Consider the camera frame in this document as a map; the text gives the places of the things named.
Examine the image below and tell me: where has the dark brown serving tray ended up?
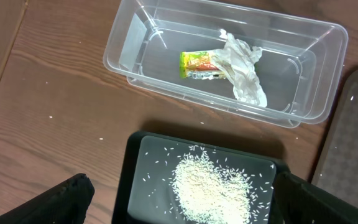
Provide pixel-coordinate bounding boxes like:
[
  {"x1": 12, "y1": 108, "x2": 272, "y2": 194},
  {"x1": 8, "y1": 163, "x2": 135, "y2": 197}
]
[{"x1": 312, "y1": 69, "x2": 358, "y2": 208}]

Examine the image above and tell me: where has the clear plastic bin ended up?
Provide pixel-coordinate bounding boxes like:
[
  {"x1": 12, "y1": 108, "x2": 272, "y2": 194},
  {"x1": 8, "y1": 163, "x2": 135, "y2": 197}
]
[{"x1": 103, "y1": 0, "x2": 348, "y2": 128}]

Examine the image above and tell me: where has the black tray bin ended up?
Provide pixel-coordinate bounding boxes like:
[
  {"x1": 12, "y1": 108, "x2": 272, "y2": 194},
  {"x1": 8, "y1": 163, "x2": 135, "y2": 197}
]
[{"x1": 112, "y1": 131, "x2": 288, "y2": 223}]

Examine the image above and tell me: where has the green plastic wrapper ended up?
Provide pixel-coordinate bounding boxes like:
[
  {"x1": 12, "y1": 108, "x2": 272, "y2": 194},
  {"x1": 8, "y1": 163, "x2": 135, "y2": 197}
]
[{"x1": 180, "y1": 50, "x2": 226, "y2": 80}]

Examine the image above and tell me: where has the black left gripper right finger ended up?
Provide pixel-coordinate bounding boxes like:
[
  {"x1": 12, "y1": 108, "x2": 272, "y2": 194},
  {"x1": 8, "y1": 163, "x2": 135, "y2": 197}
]
[{"x1": 273, "y1": 172, "x2": 358, "y2": 224}]

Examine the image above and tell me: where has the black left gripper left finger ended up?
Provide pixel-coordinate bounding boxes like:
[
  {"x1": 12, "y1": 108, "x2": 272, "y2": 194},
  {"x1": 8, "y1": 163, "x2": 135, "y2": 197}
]
[{"x1": 0, "y1": 173, "x2": 94, "y2": 224}]

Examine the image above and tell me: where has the white tissue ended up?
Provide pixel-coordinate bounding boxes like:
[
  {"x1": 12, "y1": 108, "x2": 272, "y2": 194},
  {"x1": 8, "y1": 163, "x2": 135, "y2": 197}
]
[{"x1": 211, "y1": 33, "x2": 267, "y2": 107}]

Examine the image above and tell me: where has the pile of white rice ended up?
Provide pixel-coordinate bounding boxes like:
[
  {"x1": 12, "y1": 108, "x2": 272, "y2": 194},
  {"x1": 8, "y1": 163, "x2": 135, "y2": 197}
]
[{"x1": 171, "y1": 152, "x2": 251, "y2": 224}]

